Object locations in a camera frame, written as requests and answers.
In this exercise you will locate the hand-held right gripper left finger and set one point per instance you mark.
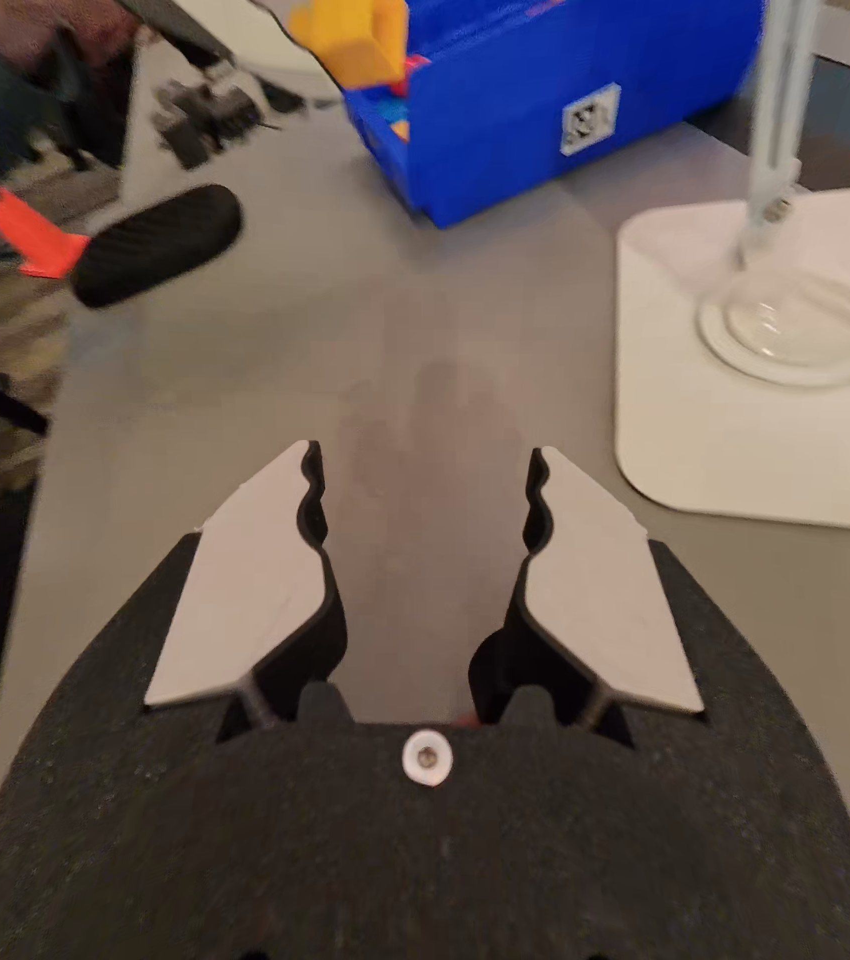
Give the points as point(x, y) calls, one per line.
point(245, 600)

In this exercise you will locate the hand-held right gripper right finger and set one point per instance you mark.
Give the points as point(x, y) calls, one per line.
point(605, 600)

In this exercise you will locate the grey desk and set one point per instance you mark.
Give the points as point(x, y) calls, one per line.
point(395, 345)

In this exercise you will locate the yellow toy building block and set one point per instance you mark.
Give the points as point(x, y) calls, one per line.
point(347, 38)

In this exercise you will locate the blue plastic bin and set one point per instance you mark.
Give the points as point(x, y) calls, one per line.
point(545, 75)

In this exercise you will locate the pile of coloured toy blocks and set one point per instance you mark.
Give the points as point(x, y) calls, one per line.
point(392, 108)

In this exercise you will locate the black charger blocks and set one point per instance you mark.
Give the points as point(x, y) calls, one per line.
point(208, 117)

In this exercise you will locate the white document stand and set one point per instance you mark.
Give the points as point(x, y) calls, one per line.
point(755, 420)

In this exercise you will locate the black ribbed wrist rest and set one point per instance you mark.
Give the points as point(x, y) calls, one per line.
point(155, 248)

